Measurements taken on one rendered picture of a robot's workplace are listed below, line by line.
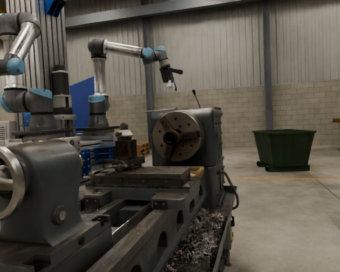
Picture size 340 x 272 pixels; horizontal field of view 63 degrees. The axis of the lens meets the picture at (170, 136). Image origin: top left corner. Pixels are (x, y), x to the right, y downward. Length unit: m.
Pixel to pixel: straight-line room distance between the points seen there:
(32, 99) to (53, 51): 0.49
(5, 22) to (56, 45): 0.38
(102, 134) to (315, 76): 10.67
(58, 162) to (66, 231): 0.16
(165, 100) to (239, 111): 3.11
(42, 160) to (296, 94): 11.44
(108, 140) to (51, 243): 1.38
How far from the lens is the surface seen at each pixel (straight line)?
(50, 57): 2.01
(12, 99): 1.73
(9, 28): 1.80
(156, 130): 1.77
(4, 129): 2.08
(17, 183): 0.56
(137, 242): 0.79
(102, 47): 2.10
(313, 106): 11.92
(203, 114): 1.85
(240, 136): 11.64
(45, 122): 1.64
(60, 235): 0.68
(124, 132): 1.21
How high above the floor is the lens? 1.18
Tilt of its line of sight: 3 degrees down
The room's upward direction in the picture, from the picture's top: 3 degrees counter-clockwise
